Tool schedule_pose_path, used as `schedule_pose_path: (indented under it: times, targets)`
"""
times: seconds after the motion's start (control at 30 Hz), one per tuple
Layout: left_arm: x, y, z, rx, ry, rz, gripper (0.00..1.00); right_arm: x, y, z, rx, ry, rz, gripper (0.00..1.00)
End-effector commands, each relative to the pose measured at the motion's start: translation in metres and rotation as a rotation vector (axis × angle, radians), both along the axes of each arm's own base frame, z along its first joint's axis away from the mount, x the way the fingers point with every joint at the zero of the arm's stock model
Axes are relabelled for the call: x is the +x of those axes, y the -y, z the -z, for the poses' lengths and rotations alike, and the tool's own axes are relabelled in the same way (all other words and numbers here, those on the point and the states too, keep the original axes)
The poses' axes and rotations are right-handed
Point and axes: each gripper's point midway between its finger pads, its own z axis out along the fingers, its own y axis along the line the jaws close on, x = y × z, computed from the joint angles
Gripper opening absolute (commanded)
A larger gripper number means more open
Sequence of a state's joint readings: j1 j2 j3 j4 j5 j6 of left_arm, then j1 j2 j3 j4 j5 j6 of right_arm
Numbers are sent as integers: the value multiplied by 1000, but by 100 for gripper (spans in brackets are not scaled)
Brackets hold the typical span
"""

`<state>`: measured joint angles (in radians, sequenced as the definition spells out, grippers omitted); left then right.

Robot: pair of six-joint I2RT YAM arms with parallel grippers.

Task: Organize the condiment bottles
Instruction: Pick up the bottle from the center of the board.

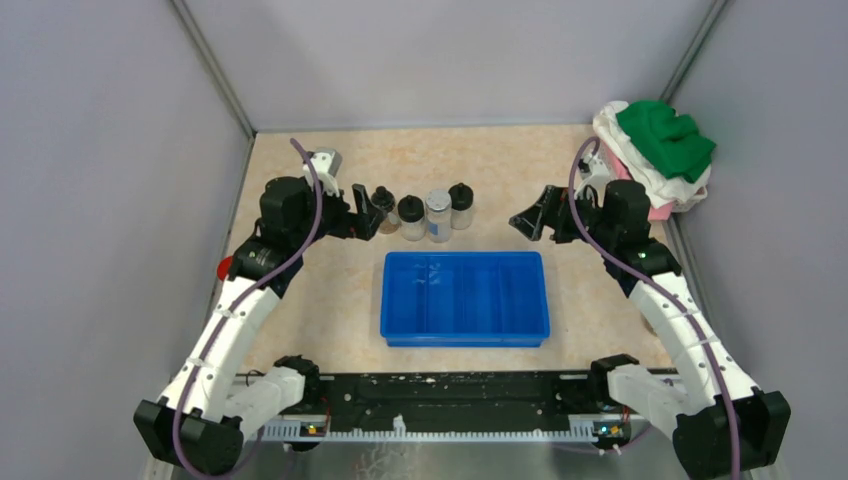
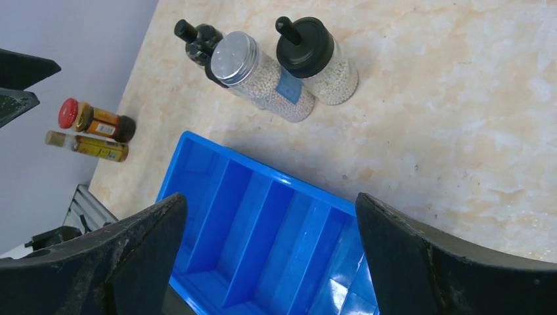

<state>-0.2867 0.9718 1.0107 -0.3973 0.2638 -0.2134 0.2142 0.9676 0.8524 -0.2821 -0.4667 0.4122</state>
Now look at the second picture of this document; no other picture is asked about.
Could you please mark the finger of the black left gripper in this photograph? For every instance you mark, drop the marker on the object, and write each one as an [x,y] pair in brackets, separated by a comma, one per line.
[19,72]

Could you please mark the blue plastic divided bin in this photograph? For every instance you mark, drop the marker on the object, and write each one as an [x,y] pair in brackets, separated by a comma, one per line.
[259,241]

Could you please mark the yellow label oil bottle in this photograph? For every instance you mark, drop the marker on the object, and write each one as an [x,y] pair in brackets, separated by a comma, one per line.
[111,151]

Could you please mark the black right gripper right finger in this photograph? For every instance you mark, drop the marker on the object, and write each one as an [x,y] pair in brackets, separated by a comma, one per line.
[419,269]

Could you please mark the silver cap white bead jar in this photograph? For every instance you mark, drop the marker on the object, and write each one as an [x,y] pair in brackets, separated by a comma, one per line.
[239,63]

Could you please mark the black pourer cap grain jar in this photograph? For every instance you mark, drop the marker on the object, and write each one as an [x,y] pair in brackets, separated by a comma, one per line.
[308,51]

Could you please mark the aluminium frame rail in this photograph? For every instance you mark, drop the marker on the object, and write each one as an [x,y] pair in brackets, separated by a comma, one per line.
[86,212]

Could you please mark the red cap brown sauce bottle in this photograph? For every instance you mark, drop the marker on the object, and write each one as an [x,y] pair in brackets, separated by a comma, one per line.
[85,118]

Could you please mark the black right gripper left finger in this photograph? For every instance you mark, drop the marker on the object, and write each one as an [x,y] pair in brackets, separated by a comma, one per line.
[122,268]

